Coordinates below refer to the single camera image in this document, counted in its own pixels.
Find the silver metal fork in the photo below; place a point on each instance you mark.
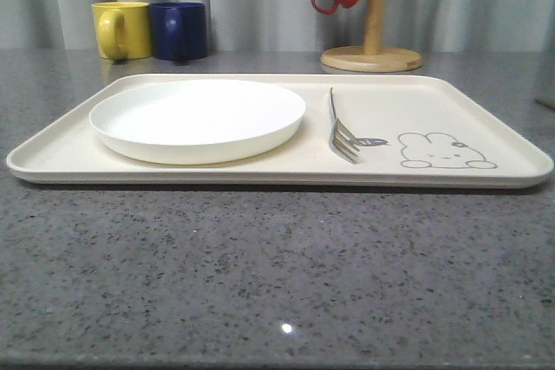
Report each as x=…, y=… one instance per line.
x=341, y=140

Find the white round plate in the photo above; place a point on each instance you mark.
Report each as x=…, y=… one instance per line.
x=198, y=122

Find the beige rabbit serving tray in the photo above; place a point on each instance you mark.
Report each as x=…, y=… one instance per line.
x=412, y=131

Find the wooden mug tree stand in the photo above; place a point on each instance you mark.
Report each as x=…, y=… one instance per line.
x=372, y=56

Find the dark blue mug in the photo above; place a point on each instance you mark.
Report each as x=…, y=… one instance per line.
x=178, y=30

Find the yellow mug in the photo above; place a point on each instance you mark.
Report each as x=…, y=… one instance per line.
x=122, y=30

